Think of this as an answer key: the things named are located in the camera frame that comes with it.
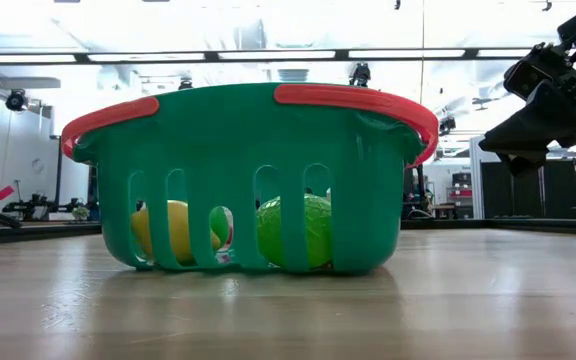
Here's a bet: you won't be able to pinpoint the black hanging ceiling device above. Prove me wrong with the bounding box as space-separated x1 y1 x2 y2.
348 62 372 88

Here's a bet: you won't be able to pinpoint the yellow toy lemon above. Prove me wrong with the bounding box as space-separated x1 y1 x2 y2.
130 199 223 266

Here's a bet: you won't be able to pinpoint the black ceiling spotlight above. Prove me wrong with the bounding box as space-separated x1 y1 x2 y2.
5 88 29 112

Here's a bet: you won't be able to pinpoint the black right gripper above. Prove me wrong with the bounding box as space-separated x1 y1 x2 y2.
478 42 576 179

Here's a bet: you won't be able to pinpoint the green toy lettuce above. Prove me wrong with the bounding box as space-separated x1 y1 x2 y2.
256 193 333 270

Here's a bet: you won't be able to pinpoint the green and red toy fruit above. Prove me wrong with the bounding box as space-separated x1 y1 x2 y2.
210 205 235 250

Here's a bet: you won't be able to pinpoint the black overhead frame beam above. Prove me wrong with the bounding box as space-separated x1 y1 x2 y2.
0 47 534 65

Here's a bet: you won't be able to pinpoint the black partition panels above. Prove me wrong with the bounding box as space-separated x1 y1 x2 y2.
481 159 576 220

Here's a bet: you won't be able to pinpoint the shelf with red bins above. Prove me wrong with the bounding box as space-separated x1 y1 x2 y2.
449 172 474 220

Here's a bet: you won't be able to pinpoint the teal plastic basket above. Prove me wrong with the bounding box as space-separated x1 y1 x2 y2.
60 82 440 275

